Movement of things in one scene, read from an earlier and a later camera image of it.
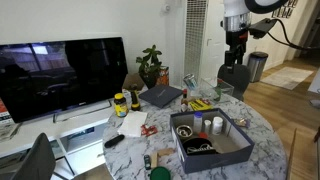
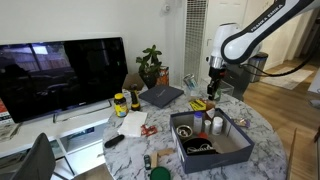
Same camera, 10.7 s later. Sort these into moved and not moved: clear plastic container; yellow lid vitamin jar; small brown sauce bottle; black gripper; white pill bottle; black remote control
Moved: black gripper; small brown sauce bottle
Not moved: white pill bottle; yellow lid vitamin jar; clear plastic container; black remote control
